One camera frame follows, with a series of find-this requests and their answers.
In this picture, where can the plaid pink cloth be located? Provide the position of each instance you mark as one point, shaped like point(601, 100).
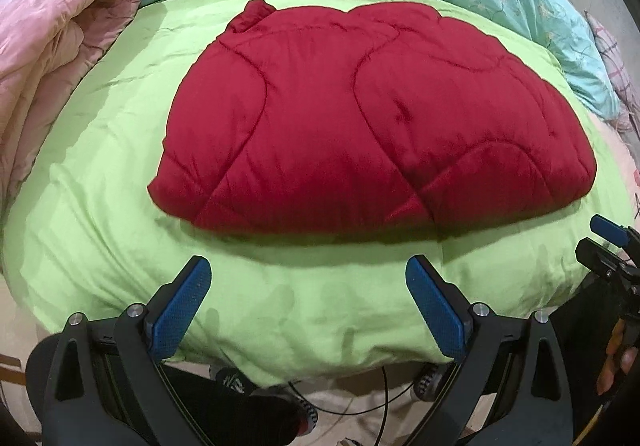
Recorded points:
point(617, 61)

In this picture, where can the person's right hand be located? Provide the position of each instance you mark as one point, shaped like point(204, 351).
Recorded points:
point(617, 361)

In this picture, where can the red quilted jacket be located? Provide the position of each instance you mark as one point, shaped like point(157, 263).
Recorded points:
point(360, 136)

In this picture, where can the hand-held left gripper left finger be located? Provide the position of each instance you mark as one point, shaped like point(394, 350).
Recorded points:
point(180, 311)

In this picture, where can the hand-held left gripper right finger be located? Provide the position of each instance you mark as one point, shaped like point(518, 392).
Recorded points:
point(440, 311)

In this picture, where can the pink quilt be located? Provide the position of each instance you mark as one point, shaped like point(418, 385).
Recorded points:
point(50, 56)

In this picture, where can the light green blanket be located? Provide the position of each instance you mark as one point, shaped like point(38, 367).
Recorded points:
point(100, 226)

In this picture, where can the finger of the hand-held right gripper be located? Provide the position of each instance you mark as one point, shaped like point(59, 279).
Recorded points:
point(607, 228)
point(597, 256)

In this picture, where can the person's black shoe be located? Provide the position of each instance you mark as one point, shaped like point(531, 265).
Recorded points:
point(250, 406)
point(430, 383)

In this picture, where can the peach bed sheet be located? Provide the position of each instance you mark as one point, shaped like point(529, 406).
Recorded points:
point(622, 161)

